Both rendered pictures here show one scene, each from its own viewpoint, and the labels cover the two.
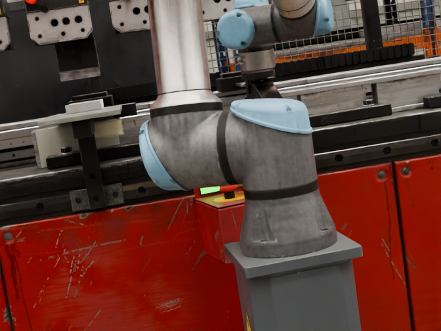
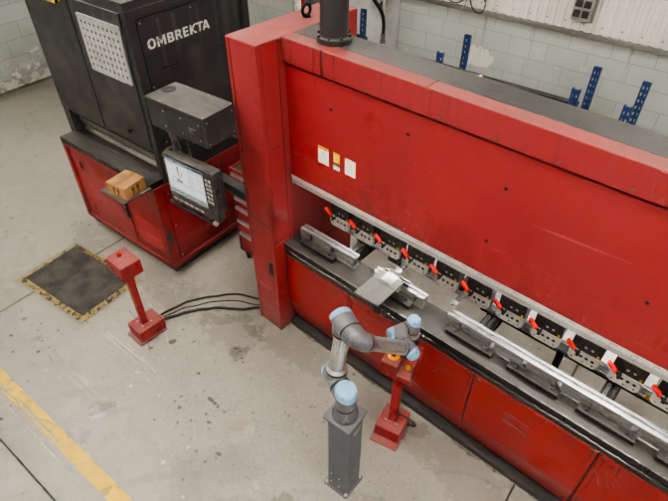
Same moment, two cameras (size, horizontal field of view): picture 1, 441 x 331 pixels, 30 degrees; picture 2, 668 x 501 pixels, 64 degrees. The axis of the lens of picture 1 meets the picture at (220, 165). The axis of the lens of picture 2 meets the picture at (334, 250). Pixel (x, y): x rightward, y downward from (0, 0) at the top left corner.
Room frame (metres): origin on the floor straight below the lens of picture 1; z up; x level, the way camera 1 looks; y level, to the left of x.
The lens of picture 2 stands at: (0.11, -1.20, 3.37)
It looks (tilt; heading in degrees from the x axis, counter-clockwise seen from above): 41 degrees down; 46
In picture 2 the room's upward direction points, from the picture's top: straight up
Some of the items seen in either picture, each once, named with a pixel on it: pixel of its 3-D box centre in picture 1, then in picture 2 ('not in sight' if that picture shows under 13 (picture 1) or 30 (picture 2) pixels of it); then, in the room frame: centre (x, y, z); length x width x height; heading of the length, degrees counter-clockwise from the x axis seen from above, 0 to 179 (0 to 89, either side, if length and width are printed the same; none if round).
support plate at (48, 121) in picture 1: (83, 115); (379, 287); (1.93, 0.30, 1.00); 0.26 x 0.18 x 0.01; 5
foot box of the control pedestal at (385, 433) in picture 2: not in sight; (391, 425); (1.73, -0.06, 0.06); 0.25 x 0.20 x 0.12; 18
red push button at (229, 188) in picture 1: (229, 193); not in sight; (1.74, -0.01, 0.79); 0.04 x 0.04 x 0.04
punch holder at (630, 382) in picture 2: not in sight; (629, 370); (2.19, -1.06, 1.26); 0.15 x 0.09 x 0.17; 95
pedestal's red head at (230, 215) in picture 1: (251, 207); (401, 360); (1.76, -0.05, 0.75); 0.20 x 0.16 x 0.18; 108
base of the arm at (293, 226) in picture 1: (284, 214); (345, 408); (1.26, -0.09, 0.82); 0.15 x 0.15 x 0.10
